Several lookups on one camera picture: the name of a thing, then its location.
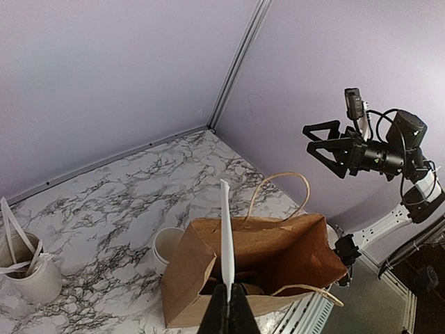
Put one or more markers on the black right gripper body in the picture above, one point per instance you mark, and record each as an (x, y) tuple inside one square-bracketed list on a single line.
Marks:
[(388, 142)]

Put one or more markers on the brown paper bag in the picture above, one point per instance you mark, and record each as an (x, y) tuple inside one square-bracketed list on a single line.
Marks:
[(283, 259)]

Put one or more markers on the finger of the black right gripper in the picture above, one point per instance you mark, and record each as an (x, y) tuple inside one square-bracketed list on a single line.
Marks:
[(339, 148), (332, 127)]

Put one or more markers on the white orange paper cup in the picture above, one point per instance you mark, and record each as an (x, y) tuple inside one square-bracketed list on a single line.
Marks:
[(332, 237)]

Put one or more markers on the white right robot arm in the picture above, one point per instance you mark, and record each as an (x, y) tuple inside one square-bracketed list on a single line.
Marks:
[(416, 205)]

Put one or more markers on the aluminium front rail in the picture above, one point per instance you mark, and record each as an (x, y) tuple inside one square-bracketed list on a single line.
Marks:
[(306, 316)]

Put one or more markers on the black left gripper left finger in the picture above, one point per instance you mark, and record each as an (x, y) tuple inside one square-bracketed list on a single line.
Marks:
[(216, 316)]

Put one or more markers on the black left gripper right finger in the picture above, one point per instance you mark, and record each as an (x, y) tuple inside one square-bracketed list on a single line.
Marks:
[(241, 318)]

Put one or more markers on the stacked white paper cups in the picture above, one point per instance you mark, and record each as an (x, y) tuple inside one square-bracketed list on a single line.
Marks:
[(164, 246)]

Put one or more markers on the white cup with stirrers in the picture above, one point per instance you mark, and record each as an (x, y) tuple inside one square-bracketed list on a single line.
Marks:
[(26, 263)]

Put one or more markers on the right aluminium frame post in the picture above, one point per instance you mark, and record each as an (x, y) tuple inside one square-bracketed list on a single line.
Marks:
[(259, 14)]

